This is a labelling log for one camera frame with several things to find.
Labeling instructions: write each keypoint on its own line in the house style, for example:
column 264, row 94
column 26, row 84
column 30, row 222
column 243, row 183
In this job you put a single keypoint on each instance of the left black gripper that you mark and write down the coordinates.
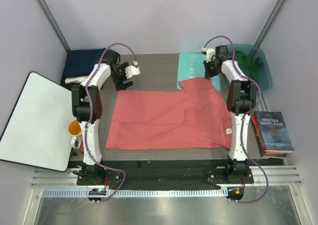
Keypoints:
column 119, row 85

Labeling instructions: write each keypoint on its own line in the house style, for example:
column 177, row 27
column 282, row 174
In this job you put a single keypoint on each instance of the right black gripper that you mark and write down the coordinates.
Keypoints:
column 207, row 74

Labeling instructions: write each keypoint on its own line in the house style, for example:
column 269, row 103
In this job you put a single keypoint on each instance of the pink t shirt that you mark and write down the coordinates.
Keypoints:
column 195, row 117

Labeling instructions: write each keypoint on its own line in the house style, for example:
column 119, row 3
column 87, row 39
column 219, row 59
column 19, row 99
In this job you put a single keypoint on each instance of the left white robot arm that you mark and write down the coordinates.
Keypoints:
column 87, row 109

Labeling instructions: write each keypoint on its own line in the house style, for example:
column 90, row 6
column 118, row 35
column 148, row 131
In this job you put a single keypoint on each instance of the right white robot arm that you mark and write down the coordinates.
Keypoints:
column 241, row 100

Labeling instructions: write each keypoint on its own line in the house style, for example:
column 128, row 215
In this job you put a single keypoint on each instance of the teal cutting board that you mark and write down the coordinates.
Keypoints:
column 191, row 74

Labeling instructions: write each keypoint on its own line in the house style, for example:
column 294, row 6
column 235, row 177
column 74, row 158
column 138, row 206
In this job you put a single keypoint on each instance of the green t shirt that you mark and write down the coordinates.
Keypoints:
column 249, row 66

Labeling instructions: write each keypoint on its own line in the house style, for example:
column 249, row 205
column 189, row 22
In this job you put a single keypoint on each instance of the navy folded t shirt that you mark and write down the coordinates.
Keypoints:
column 81, row 62

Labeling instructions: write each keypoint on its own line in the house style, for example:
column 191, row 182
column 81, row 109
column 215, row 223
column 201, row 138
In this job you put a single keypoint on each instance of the teal plastic basin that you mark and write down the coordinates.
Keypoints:
column 265, row 81

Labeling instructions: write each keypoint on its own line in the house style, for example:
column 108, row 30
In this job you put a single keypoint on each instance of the black folded t shirt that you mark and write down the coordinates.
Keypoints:
column 68, row 86

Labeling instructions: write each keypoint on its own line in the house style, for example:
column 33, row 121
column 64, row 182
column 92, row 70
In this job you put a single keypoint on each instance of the white mug orange inside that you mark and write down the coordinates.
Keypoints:
column 75, row 131

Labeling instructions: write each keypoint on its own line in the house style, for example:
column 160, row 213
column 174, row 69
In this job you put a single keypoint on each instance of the nineteen eighty-four book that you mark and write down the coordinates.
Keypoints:
column 273, row 131

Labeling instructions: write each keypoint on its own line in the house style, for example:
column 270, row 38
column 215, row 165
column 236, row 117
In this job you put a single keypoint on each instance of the red book underneath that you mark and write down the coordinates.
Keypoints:
column 261, row 147

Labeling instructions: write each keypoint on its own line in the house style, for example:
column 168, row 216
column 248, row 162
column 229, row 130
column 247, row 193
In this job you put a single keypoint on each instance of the white board black rim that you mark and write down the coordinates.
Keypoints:
column 36, row 133

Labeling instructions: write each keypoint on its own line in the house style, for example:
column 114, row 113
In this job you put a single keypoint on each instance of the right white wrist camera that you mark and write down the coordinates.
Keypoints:
column 209, row 53

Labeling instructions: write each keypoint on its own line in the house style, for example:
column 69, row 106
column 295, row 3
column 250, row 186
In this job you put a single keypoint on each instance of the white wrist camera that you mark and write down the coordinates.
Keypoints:
column 131, row 71
column 209, row 53

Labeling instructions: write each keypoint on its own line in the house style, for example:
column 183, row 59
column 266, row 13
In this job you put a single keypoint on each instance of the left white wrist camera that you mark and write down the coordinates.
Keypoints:
column 131, row 71

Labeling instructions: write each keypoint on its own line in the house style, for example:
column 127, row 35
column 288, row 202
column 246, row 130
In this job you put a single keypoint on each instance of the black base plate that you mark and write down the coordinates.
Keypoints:
column 165, row 175

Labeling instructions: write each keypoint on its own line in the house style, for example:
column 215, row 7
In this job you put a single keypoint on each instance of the right aluminium corner post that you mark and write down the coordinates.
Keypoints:
column 278, row 6

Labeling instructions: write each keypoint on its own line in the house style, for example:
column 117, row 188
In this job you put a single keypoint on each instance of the aluminium corner post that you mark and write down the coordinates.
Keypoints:
column 278, row 6
column 53, row 23

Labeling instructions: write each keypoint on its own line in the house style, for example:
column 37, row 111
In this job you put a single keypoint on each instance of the white slotted cable duct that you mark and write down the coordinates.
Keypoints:
column 100, row 193

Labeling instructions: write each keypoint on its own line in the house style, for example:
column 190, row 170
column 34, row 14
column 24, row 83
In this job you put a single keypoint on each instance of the left aluminium corner post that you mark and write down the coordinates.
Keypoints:
column 53, row 23

